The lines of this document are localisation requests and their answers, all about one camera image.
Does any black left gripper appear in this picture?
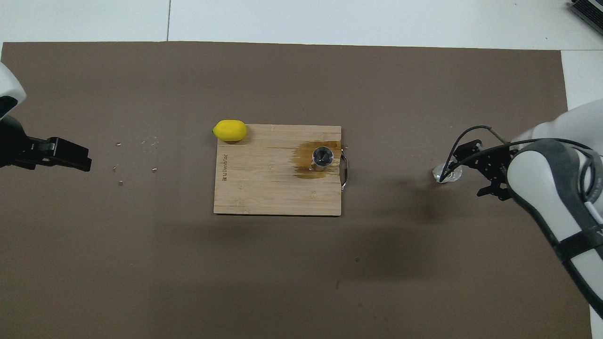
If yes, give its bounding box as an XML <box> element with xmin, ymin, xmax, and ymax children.
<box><xmin>0</xmin><ymin>116</ymin><xmax>93</xmax><ymax>172</ymax></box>

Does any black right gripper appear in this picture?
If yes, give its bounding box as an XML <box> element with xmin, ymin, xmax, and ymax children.
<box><xmin>445</xmin><ymin>138</ymin><xmax>517</xmax><ymax>202</ymax></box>

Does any small clear plastic cup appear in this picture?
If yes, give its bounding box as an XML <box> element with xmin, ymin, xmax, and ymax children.
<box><xmin>432</xmin><ymin>162</ymin><xmax>464</xmax><ymax>184</ymax></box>

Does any steel double jigger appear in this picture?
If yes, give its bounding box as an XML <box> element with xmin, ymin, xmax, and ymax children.
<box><xmin>310</xmin><ymin>146</ymin><xmax>334</xmax><ymax>172</ymax></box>

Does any yellow lemon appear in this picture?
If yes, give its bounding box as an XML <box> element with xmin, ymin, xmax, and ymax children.
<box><xmin>212</xmin><ymin>120</ymin><xmax>248</xmax><ymax>143</ymax></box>

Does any brown table mat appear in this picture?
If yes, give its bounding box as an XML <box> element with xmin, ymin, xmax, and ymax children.
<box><xmin>0</xmin><ymin>41</ymin><xmax>593</xmax><ymax>339</ymax></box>

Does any grey ribbed device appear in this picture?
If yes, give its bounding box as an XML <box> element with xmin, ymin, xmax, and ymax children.
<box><xmin>569</xmin><ymin>0</ymin><xmax>603</xmax><ymax>24</ymax></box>

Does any bamboo cutting board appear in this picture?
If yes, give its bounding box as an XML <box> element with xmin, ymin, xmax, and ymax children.
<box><xmin>213</xmin><ymin>124</ymin><xmax>351</xmax><ymax>217</ymax></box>

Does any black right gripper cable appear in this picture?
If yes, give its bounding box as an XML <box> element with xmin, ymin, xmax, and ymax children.
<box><xmin>440</xmin><ymin>125</ymin><xmax>595</xmax><ymax>182</ymax></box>

